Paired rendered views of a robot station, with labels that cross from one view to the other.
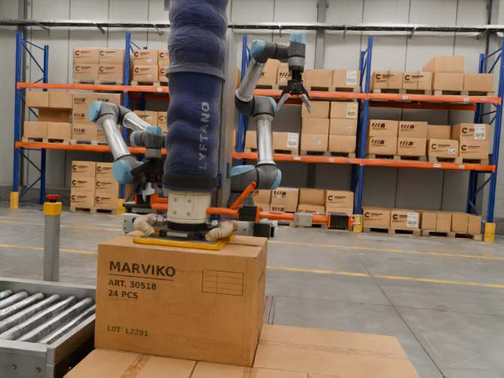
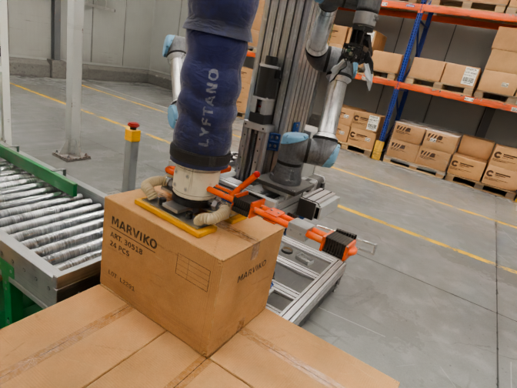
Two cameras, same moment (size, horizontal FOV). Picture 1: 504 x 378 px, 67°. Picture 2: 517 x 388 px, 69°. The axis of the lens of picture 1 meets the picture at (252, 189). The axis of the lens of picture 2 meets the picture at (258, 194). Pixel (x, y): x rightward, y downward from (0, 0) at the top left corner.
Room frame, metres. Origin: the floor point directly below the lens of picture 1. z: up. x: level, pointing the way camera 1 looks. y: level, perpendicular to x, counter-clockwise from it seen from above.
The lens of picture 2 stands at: (0.38, -0.48, 1.56)
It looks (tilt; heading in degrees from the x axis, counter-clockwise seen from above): 20 degrees down; 22
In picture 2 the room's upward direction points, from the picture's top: 12 degrees clockwise
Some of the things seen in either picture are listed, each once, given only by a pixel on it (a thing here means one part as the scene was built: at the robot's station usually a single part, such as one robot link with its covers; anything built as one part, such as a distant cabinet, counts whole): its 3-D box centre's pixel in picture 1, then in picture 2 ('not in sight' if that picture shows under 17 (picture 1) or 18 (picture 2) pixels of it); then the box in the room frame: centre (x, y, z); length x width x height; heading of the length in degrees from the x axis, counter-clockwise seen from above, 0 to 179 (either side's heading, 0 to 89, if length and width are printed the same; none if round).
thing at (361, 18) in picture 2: (297, 64); (365, 20); (1.79, -0.18, 1.74); 0.08 x 0.08 x 0.05
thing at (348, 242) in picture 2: (338, 220); (338, 245); (1.47, -0.34, 1.07); 0.08 x 0.07 x 0.05; 81
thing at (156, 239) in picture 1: (179, 238); (175, 211); (1.47, 0.27, 0.97); 0.34 x 0.10 x 0.05; 81
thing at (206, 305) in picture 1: (188, 287); (189, 255); (1.57, 0.24, 0.74); 0.60 x 0.40 x 0.40; 82
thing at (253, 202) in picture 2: (249, 213); (248, 204); (1.52, 0.01, 1.07); 0.10 x 0.08 x 0.06; 171
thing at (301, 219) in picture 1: (303, 219); (300, 229); (1.49, -0.21, 1.07); 0.07 x 0.07 x 0.04; 81
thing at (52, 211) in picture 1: (50, 288); (127, 203); (2.18, 1.13, 0.50); 0.07 x 0.07 x 1.00; 84
